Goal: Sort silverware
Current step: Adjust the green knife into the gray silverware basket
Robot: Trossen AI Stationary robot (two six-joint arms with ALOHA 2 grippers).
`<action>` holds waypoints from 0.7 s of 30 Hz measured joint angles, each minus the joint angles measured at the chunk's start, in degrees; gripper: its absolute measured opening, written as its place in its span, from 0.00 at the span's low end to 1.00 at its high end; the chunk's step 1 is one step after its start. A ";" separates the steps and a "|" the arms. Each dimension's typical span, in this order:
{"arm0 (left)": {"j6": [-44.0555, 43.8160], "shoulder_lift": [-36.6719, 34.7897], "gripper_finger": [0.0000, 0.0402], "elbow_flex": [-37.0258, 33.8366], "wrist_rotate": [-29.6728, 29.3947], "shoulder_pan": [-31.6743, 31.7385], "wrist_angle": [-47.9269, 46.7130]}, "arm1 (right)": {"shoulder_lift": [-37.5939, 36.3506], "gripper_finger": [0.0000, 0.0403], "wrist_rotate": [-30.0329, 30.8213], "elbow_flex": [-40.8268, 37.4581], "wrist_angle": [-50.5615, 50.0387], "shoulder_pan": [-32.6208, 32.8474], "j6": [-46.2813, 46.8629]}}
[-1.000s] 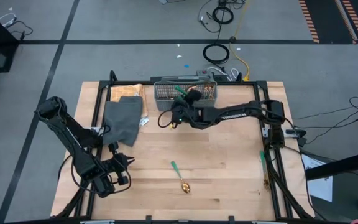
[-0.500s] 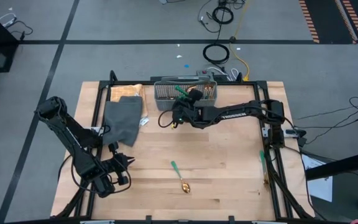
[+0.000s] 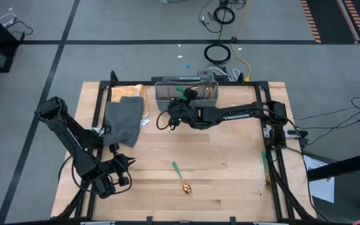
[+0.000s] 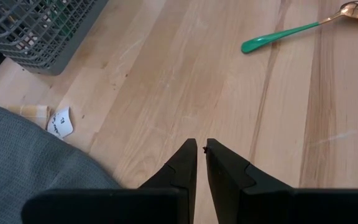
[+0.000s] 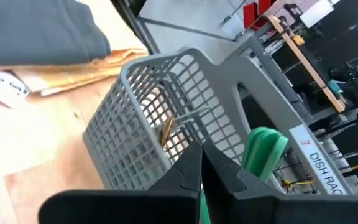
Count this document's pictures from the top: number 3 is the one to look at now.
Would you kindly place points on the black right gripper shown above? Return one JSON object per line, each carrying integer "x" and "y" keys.
{"x": 183, "y": 114}

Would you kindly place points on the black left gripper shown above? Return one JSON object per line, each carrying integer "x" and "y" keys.
{"x": 116, "y": 167}

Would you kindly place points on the grey mesh silverware basket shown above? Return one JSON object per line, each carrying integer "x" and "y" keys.
{"x": 164, "y": 104}

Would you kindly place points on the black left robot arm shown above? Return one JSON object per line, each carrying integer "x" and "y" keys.
{"x": 73, "y": 147}

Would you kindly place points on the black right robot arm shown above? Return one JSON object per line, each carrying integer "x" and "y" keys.
{"x": 239, "y": 115}

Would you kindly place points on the grey power strip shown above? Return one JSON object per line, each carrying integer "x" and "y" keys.
{"x": 205, "y": 75}

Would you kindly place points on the black power adapter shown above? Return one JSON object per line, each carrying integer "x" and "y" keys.
{"x": 222, "y": 78}

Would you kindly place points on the white paper tag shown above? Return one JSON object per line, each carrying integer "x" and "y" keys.
{"x": 145, "y": 122}

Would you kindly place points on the grey cloth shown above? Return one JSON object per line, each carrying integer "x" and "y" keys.
{"x": 123, "y": 118}

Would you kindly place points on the black floor socket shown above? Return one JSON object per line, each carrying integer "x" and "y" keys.
{"x": 233, "y": 39}

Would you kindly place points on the black clamp-mounted device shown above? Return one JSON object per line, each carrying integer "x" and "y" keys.
{"x": 297, "y": 133}

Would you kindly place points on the white paper sheet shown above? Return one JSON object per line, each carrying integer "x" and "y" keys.
{"x": 322, "y": 189}

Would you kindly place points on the black orange-striped floor mat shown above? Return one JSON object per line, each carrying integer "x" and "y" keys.
{"x": 330, "y": 18}

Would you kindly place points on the red object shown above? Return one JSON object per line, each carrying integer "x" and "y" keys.
{"x": 359, "y": 223}

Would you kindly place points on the black metal table frame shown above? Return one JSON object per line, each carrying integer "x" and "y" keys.
{"x": 130, "y": 83}

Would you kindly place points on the white bracket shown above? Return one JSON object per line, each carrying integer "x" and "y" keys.
{"x": 266, "y": 132}

